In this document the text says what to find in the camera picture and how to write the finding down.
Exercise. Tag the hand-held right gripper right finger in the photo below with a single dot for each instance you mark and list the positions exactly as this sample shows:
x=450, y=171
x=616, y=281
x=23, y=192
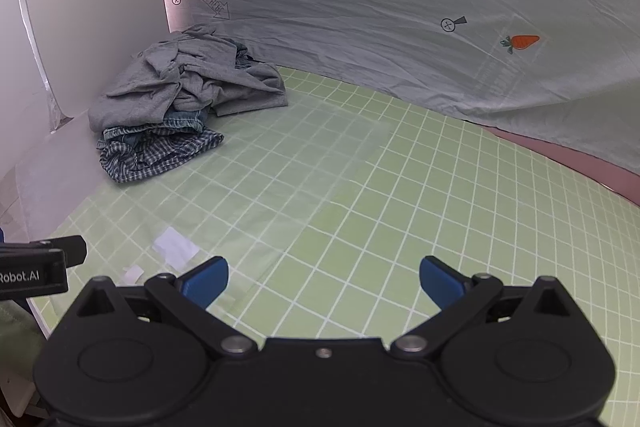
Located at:
x=440, y=279

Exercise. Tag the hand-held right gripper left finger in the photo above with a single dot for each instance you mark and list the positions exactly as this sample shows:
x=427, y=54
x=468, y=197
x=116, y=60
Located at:
x=207, y=279

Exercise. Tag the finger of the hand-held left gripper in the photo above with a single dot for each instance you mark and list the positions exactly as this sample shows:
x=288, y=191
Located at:
x=60, y=249

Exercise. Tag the grey zip hoodie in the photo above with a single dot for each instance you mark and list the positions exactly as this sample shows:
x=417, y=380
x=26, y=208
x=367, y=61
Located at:
x=200, y=77

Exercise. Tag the large white tape piece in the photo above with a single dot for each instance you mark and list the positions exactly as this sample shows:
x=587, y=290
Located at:
x=175, y=247

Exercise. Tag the small white tape piece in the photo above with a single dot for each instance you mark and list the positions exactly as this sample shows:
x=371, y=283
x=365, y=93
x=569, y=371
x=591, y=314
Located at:
x=133, y=275

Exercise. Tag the green grid mat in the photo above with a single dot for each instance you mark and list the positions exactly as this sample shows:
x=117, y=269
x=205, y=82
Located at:
x=400, y=217

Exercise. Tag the pink backboard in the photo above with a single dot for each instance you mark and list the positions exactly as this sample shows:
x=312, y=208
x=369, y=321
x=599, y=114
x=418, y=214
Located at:
x=600, y=172

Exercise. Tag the grey carrot print sheet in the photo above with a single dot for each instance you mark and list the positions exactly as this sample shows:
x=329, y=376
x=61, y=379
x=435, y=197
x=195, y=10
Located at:
x=400, y=7

